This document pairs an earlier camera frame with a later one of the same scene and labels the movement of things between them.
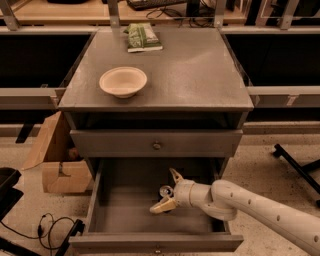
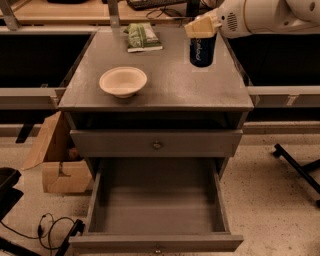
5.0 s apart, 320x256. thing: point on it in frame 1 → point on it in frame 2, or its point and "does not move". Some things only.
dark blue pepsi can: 166,190 → 202,50
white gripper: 182,193 → 231,22
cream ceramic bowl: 122,81 does not move
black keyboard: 141,5 does not move
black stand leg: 303,171 does not move
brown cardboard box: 63,171 does not move
